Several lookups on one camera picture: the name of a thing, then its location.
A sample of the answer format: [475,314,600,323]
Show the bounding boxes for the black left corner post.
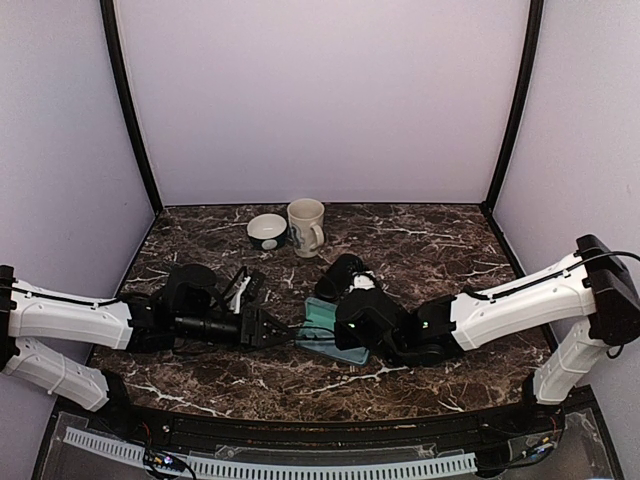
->
[99,0,164,216]

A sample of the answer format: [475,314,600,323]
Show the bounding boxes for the blue grey glasses case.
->
[294,297,370,367]

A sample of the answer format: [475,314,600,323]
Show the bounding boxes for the white teal ceramic bowl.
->
[246,213,289,251]

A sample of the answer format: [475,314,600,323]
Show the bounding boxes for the brown tinted sunglasses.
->
[289,326,336,347]

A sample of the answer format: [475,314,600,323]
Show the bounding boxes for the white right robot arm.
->
[323,235,639,434]

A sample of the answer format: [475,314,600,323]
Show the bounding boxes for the black front rail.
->
[44,387,601,451]

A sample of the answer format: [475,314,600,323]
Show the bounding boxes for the black corner post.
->
[99,0,164,216]
[481,0,545,217]

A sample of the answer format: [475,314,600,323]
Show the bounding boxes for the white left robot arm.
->
[1,264,295,436]

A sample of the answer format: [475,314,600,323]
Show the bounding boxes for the cream ceramic mug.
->
[287,198,326,258]

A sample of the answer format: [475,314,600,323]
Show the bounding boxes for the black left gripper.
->
[175,307,296,354]

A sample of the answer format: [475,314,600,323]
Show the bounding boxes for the black glasses case beige lining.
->
[314,253,364,302]

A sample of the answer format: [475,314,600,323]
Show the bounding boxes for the black right corner post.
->
[481,0,545,217]

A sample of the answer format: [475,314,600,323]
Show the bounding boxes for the white slotted cable duct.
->
[63,427,478,479]

